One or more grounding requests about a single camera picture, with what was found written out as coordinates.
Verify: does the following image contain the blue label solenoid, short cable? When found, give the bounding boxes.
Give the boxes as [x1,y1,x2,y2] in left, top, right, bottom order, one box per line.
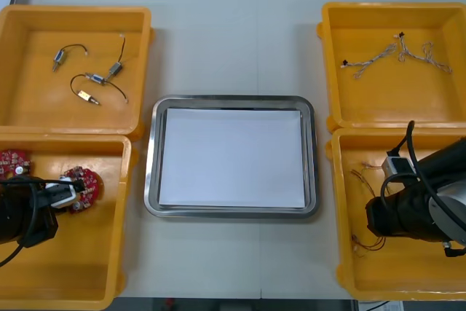
[52,43,89,72]

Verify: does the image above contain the blue-white twisted wire harness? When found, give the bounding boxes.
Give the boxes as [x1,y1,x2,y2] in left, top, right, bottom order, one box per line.
[394,32,454,75]
[341,42,400,80]

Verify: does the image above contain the white label solenoid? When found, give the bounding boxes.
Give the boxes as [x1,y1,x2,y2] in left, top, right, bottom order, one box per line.
[69,74,101,106]

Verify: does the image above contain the round red circuit board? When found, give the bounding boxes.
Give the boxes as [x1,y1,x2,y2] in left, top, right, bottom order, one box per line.
[0,148,34,182]
[60,166,103,215]

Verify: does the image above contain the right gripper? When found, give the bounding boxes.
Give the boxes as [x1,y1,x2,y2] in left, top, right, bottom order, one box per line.
[366,188,425,240]

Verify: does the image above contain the blue label solenoid, long cable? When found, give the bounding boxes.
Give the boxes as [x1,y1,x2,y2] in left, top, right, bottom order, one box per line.
[84,71,130,105]

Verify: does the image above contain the steel tray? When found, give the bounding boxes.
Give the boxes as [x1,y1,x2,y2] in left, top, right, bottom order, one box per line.
[143,94,321,220]

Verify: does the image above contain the plain metal solenoid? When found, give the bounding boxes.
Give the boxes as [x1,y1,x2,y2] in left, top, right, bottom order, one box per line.
[108,34,127,76]

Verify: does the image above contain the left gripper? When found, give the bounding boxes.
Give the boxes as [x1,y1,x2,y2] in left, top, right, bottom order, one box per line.
[20,179,87,249]

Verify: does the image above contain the white paper sheet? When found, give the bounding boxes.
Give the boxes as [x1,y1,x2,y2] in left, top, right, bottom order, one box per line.
[157,107,307,210]

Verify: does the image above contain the yellow-orange plastic bin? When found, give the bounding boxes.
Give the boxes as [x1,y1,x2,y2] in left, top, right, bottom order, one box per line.
[325,127,466,303]
[0,133,140,311]
[0,4,156,141]
[315,1,466,134]

